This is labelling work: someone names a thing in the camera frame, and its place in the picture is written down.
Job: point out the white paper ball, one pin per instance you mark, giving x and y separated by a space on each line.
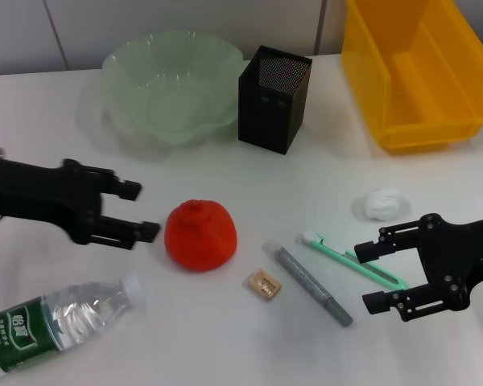
382 203

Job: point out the grey marker pen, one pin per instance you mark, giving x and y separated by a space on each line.
306 281

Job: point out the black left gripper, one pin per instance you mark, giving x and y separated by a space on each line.
36 193

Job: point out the clear green-label water bottle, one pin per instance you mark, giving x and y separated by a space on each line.
64 317

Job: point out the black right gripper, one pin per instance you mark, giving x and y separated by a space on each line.
459 257

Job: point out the red-orange fruit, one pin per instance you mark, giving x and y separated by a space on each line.
201 241

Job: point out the black mesh pen holder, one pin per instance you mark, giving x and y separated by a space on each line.
265 124

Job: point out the beige eraser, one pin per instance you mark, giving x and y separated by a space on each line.
261 284

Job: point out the yellow plastic bin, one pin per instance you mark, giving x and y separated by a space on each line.
426 120

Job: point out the pale green glass fruit bowl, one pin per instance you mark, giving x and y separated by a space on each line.
173 104

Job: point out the mint green utility knife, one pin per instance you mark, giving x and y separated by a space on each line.
326 246

